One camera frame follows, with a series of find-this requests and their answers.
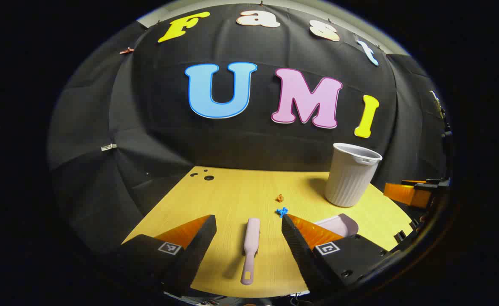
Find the orange cloth clip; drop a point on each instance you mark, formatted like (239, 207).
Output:
(126, 50)

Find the pink dustpan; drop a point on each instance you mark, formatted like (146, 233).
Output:
(338, 224)

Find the blue paper scrap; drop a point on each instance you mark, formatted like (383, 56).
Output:
(282, 211)

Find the yellow wooden desktop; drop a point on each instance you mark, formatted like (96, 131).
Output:
(232, 195)

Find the small pink broom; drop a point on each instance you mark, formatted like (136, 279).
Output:
(252, 238)

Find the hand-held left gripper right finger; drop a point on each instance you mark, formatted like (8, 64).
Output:
(298, 250)

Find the silver cloth clip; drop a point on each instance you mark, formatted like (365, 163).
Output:
(108, 147)

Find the metal spring clamp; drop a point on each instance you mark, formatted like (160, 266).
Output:
(437, 104)

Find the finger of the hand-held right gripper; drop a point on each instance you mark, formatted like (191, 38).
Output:
(406, 194)

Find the white ribbed garbage bin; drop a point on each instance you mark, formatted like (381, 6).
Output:
(349, 182)

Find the black backdrop cloth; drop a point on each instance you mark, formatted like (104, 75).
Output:
(147, 106)

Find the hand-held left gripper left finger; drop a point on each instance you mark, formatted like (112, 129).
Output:
(198, 250)

